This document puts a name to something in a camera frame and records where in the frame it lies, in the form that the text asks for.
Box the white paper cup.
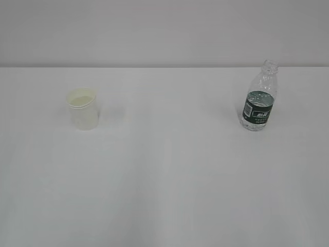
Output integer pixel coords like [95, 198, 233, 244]
[66, 87, 99, 131]

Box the clear water bottle green label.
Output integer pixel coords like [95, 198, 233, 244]
[241, 59, 279, 131]

